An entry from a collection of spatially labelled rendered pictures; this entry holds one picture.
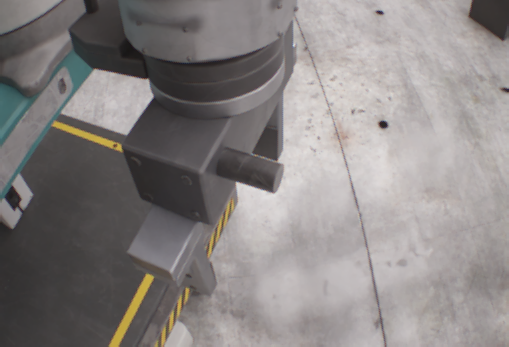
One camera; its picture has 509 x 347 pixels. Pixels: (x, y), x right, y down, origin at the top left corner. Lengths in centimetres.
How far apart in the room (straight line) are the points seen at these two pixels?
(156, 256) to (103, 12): 15
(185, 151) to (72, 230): 52
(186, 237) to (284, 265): 75
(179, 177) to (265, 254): 79
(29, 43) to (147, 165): 26
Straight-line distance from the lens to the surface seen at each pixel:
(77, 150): 83
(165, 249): 26
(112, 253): 69
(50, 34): 46
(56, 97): 48
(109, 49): 25
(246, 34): 20
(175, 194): 25
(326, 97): 128
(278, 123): 38
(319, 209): 107
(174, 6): 19
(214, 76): 22
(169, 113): 25
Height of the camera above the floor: 91
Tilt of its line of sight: 53 degrees down
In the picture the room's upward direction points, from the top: 5 degrees counter-clockwise
